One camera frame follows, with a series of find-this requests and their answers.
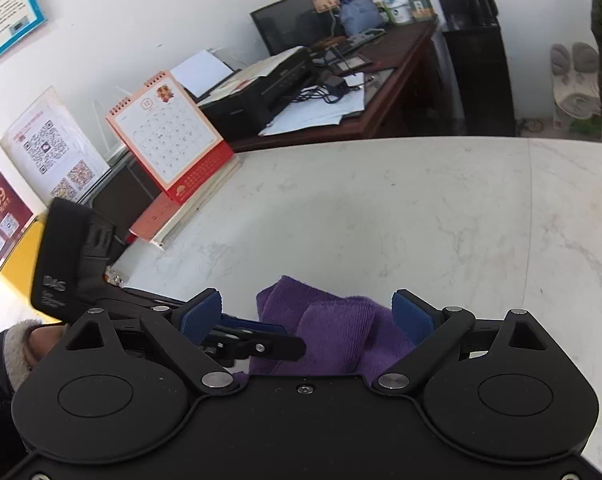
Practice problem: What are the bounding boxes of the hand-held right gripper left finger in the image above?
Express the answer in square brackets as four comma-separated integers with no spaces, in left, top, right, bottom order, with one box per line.
[63,287,236,392]

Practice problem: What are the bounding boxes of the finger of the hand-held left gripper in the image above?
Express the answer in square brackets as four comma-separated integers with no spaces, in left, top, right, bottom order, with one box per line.
[112,285,288,335]
[201,326,308,369]

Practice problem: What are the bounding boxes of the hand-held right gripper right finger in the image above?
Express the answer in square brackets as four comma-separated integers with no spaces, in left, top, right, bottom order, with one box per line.
[373,287,544,393]

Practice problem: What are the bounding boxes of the purple towel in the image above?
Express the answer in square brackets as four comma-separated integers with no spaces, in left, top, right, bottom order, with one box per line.
[231,275,416,377]

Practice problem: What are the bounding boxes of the person's left hand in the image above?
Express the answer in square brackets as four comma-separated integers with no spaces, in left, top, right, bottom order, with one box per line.
[27,324,70,363]

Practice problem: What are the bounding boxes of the yellow box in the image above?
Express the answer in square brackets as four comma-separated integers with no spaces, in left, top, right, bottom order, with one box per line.
[0,215,49,293]

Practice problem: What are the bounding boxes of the black box with blue sticker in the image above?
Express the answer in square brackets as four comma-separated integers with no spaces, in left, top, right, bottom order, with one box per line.
[78,152,162,266]

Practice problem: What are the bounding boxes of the red notebook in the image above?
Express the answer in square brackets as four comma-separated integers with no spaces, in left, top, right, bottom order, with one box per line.
[129,155,242,250]

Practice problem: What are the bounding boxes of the white code sign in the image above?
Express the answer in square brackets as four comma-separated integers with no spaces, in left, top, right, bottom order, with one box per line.
[0,86,110,206]

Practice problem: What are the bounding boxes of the red desk calendar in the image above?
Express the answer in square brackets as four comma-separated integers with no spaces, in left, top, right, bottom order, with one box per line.
[106,70,234,204]

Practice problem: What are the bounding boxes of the white papers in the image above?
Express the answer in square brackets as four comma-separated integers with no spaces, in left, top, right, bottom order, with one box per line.
[258,72,366,137]

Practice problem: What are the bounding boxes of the black printer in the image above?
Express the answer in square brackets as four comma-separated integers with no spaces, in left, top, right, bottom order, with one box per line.
[170,46,318,142]

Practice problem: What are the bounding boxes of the black power adapter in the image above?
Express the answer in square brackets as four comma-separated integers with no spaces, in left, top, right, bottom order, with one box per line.
[293,74,354,107]

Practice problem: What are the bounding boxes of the black water dispenser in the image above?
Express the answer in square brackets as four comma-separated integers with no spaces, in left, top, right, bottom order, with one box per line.
[431,0,518,137]

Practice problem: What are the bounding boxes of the dark wooden desk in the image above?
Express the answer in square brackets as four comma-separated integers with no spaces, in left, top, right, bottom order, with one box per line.
[228,20,452,153]

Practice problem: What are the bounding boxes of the black computer monitor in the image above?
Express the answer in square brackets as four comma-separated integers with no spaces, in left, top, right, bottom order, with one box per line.
[250,0,322,56]

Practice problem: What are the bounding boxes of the blue bag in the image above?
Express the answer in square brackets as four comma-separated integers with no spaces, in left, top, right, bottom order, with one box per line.
[338,0,389,36]

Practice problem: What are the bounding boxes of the black kettle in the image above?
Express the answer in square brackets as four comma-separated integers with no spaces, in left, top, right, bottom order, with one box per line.
[463,0,499,27]

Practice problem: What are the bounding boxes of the dark red wall poster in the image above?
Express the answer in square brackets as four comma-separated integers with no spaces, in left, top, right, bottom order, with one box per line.
[0,142,34,273]

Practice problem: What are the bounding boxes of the small photo frame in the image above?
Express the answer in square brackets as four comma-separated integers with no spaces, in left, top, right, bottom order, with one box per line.
[406,0,434,22]

